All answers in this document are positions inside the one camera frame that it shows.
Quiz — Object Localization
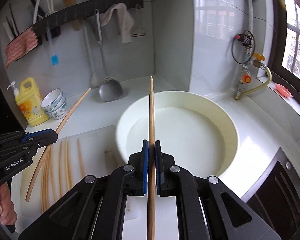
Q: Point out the blue silicone brush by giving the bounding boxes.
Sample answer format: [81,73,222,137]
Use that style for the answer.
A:
[46,22,60,66]

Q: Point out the yellow detergent bottle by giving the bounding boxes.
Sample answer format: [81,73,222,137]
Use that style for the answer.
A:
[7,77,49,127]

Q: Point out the pink striped cloth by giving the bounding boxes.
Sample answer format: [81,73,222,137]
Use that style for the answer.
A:
[4,27,38,69]

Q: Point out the cream round basin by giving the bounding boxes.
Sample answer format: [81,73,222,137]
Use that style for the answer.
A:
[115,91,239,178]

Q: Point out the window frame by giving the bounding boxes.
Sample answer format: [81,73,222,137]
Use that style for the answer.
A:
[270,0,300,104]

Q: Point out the white bottle brush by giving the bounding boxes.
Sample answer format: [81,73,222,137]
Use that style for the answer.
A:
[83,21,98,88]

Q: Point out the middle floral bowl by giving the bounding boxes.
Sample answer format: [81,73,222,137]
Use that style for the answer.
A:
[44,96,66,114]

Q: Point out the bottom floral bowl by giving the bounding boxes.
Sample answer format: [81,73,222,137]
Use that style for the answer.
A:
[45,101,67,120]

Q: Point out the pink soap dish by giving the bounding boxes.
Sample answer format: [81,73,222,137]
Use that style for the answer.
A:
[275,83,292,98]

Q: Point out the gas valve with pipe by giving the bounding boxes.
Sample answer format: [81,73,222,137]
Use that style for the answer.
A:
[231,0,271,100]

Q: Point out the beige hanging rag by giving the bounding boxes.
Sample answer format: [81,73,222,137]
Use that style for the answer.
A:
[101,3,135,44]

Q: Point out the steel spatula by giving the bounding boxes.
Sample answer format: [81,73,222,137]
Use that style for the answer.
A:
[95,8,123,102]

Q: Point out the left human hand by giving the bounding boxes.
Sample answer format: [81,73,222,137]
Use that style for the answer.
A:
[0,182,17,226]

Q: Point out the white cutting board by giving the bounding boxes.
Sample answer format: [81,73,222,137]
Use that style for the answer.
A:
[13,126,179,239]

